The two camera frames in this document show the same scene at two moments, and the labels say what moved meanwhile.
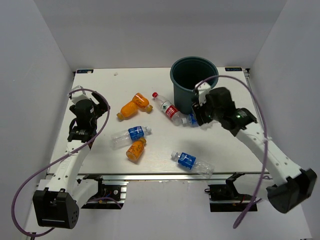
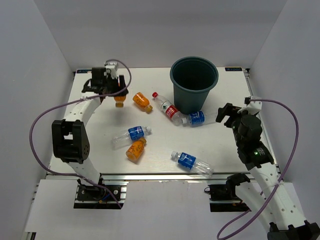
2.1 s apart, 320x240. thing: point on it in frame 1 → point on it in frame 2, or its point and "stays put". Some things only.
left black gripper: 102,107 → 122,80
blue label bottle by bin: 191,121 stays put
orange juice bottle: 136,149 stays put
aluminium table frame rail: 176,176 stays put
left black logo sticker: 85,71 stays put
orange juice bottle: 127,110 → 119,100
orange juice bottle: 142,102 stays put
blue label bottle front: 203,169 stays put
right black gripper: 198,109 → 228,110
